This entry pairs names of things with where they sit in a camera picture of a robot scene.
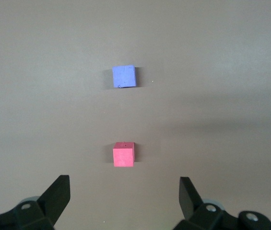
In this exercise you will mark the red foam cube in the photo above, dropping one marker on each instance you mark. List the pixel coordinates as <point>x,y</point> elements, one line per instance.
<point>123,157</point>

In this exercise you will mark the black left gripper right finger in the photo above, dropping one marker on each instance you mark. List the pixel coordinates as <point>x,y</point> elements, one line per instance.
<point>209,218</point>

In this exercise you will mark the purple foam cube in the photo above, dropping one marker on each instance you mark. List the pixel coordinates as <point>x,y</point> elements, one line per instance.
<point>123,76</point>

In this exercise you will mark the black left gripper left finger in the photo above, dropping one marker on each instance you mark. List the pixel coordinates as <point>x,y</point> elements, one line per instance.
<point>29,215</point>

